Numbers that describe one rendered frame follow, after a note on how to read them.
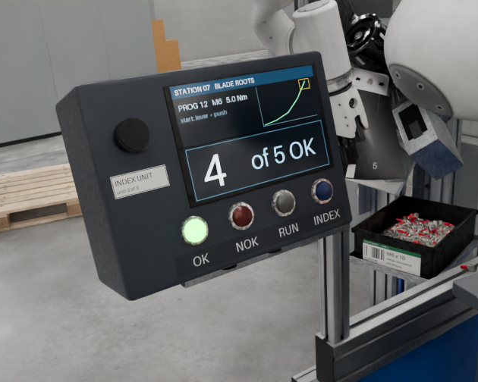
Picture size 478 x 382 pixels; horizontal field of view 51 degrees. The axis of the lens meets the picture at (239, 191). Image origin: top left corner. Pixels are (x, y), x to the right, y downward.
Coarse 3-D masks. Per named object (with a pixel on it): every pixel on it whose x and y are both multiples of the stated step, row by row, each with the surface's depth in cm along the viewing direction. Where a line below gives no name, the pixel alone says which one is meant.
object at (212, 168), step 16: (208, 144) 46; (224, 144) 47; (192, 160) 46; (208, 160) 46; (224, 160) 47; (192, 176) 46; (208, 176) 46; (224, 176) 47; (208, 192) 46; (224, 192) 47
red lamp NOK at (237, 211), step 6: (234, 204) 48; (240, 204) 48; (246, 204) 48; (234, 210) 47; (240, 210) 47; (246, 210) 47; (252, 210) 48; (228, 216) 47; (234, 216) 47; (240, 216) 47; (246, 216) 47; (252, 216) 48; (234, 222) 47; (240, 222) 47; (246, 222) 47; (252, 222) 48; (234, 228) 48; (240, 228) 48; (246, 228) 48
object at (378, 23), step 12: (348, 24) 122; (360, 24) 119; (372, 24) 117; (384, 24) 115; (348, 36) 120; (372, 36) 114; (348, 48) 119; (360, 48) 115; (372, 48) 114; (372, 60) 117; (384, 60) 117; (384, 72) 121
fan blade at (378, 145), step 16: (368, 96) 116; (384, 96) 116; (368, 112) 114; (384, 112) 114; (368, 128) 112; (384, 128) 112; (368, 144) 110; (384, 144) 110; (368, 160) 108; (384, 160) 108; (400, 160) 107; (368, 176) 107; (384, 176) 106; (400, 176) 105
